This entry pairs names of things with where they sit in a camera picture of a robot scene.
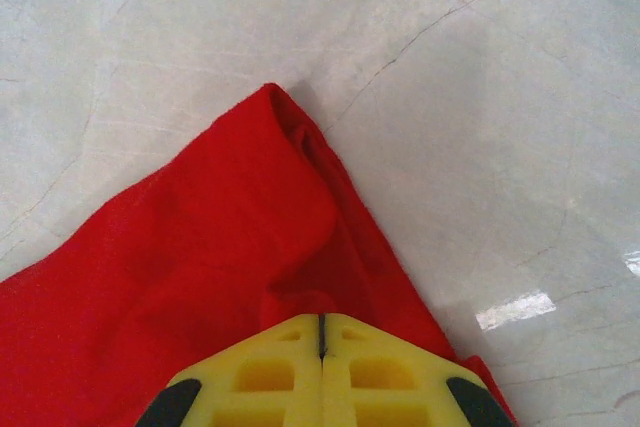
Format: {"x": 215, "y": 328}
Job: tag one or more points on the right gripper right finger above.
{"x": 365, "y": 382}

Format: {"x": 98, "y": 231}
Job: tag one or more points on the red t-shirt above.
{"x": 200, "y": 247}

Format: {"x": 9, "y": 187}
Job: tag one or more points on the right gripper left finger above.
{"x": 285, "y": 382}

